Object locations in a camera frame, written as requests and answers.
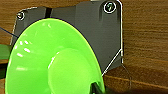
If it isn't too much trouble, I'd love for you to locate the thin blue cable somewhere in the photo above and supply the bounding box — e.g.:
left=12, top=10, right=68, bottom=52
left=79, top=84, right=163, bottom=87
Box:
left=0, top=27, right=13, bottom=38

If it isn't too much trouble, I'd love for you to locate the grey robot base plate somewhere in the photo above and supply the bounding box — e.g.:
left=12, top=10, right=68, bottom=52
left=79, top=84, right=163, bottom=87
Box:
left=9, top=0, right=125, bottom=78

